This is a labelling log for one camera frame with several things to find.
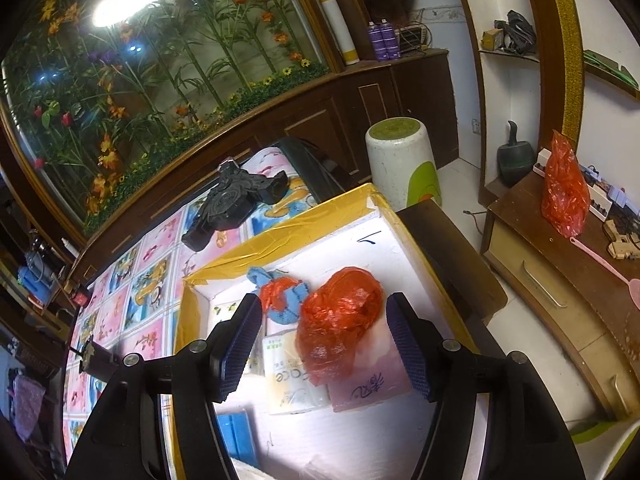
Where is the purple spray can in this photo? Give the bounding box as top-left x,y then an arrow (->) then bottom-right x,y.
380,20 -> 403,60
367,21 -> 388,61

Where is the dark wooden cabinet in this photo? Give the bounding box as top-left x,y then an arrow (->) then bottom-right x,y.
80,47 -> 461,281

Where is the black tool on shelf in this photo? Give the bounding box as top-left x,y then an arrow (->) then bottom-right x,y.
495,10 -> 538,53

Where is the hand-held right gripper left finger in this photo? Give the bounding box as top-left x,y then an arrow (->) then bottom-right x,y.
65,292 -> 263,480

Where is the black round device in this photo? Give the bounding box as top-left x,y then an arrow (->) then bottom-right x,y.
70,340 -> 126,381

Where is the white paper roll yellow band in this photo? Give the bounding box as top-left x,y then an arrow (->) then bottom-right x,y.
300,0 -> 361,66

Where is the pink fly swatter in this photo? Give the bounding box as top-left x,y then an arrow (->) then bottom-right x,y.
575,237 -> 640,311

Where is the black three-armed device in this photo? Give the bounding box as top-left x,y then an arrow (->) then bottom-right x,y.
180,159 -> 291,252

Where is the wooden television stand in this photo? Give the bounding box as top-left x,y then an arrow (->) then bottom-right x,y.
480,147 -> 640,421

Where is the dark green gourd vase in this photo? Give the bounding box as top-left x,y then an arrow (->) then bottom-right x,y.
497,121 -> 535,188

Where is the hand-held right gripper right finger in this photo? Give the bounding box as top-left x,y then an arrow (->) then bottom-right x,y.
385,291 -> 586,480

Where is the lemon print tissue pack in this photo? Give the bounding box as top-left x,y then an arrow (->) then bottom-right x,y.
209,300 -> 246,333

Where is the blue cloth in red bag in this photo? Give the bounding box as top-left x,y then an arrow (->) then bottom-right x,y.
246,266 -> 313,323

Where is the dark wooden side table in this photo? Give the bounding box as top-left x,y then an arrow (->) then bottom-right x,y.
397,199 -> 508,331

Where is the purple patterned cloth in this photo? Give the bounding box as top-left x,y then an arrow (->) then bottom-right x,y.
12,375 -> 46,441

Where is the blue thermos jug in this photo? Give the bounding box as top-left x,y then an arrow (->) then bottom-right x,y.
17,265 -> 48,306

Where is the white tissue pack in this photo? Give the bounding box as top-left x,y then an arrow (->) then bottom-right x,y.
262,332 -> 331,416

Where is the red plastic bag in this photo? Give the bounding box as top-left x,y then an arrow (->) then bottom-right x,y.
295,266 -> 385,387
541,130 -> 591,238

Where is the white foam box yellow tape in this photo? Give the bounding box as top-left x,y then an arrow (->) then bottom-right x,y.
172,182 -> 481,480

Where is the artificial flower glass display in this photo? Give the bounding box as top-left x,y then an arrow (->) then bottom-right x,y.
0,0 -> 341,241

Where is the beige wooden toy gun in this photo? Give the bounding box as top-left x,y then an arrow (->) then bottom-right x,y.
602,220 -> 640,261

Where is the white stool green seat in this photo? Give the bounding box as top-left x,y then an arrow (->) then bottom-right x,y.
365,116 -> 443,213
570,417 -> 640,480

